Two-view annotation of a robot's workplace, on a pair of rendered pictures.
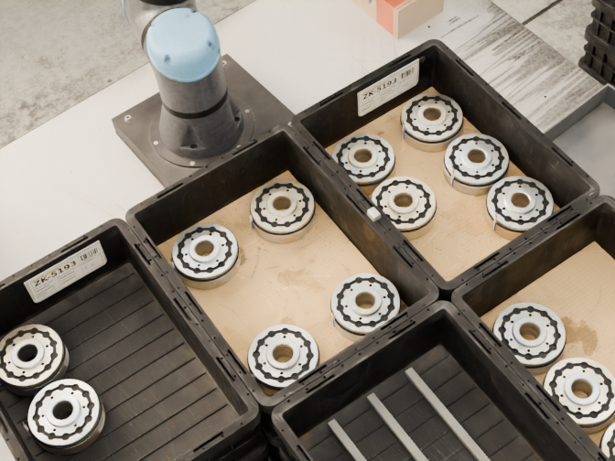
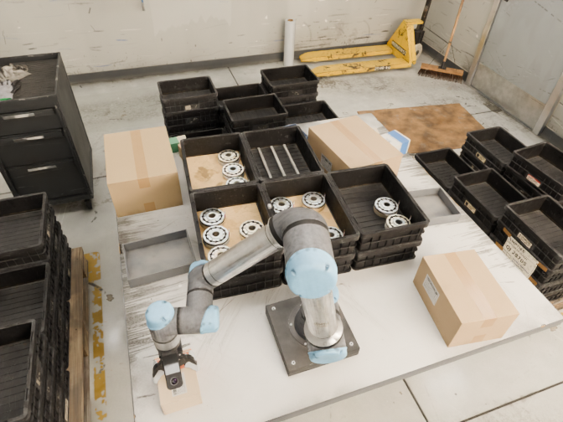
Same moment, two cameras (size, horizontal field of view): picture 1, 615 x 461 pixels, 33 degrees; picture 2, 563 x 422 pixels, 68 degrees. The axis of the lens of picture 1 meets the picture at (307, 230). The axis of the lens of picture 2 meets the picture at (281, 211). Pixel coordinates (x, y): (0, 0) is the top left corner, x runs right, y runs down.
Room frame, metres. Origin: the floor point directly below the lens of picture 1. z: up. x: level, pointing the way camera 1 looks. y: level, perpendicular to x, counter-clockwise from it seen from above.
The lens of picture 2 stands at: (2.08, 0.20, 2.08)
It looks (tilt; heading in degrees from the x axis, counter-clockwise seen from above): 43 degrees down; 192
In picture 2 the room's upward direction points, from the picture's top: 3 degrees clockwise
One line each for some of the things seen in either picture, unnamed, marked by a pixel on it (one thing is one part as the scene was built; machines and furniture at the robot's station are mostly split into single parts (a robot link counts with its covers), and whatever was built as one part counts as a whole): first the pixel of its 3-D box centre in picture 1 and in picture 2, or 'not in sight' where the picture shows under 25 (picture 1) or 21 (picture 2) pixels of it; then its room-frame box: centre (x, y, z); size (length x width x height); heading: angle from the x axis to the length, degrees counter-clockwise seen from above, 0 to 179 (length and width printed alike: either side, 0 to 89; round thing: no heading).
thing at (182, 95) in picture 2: not in sight; (190, 114); (-0.57, -1.10, 0.37); 0.40 x 0.30 x 0.45; 123
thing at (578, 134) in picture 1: (598, 163); (159, 256); (1.08, -0.51, 0.73); 0.27 x 0.20 x 0.05; 125
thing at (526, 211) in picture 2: not in sight; (534, 252); (0.25, 1.26, 0.37); 0.40 x 0.30 x 0.45; 32
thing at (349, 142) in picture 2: not in sight; (351, 156); (0.25, 0.18, 0.80); 0.40 x 0.30 x 0.20; 41
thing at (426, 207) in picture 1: (403, 202); (251, 229); (0.94, -0.15, 0.86); 0.10 x 0.10 x 0.01
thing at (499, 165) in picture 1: (476, 158); (215, 234); (1.01, -0.28, 0.86); 0.10 x 0.10 x 0.01
